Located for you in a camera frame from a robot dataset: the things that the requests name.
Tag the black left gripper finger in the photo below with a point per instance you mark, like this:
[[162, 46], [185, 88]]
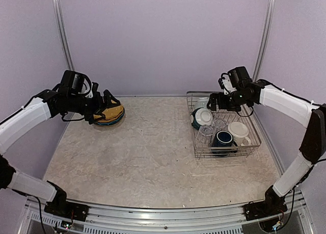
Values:
[[95, 118], [109, 100]]

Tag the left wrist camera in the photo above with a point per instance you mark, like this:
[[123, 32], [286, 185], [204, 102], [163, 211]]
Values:
[[77, 84]]

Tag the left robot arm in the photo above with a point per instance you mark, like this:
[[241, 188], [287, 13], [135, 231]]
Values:
[[31, 134]]

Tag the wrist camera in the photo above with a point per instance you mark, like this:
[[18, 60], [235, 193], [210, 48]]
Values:
[[77, 84], [235, 79]]

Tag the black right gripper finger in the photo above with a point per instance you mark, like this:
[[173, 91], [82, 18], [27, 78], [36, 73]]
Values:
[[211, 106], [213, 98]]

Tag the left aluminium frame post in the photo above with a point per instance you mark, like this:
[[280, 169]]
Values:
[[62, 33]]

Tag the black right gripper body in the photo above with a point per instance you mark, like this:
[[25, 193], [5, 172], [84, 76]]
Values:
[[233, 103]]

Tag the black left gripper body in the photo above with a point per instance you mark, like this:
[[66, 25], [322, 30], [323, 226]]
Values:
[[88, 107]]

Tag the light green grid bowl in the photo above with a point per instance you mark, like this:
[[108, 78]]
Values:
[[201, 103]]

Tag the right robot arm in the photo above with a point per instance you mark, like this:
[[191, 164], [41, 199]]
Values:
[[303, 134]]

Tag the aluminium frame post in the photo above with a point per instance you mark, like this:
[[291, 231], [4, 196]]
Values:
[[62, 33], [264, 39]]

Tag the front aluminium rail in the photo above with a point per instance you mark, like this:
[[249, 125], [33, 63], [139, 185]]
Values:
[[102, 218]]

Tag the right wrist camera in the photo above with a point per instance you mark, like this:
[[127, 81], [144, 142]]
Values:
[[235, 79]]

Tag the clear drinking glass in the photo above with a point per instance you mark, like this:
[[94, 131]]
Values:
[[204, 136], [219, 124]]

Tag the wire metal dish rack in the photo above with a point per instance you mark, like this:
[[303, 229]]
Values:
[[243, 116]]

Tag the white ceramic mug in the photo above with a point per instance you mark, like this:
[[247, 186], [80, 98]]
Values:
[[240, 133]]

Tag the dark blue mug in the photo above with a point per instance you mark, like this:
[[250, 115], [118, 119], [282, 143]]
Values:
[[223, 139]]

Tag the dark teal bowl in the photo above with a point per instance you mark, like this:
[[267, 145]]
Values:
[[200, 117]]

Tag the right aluminium frame post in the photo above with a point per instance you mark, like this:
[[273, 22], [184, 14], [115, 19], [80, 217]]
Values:
[[264, 39]]

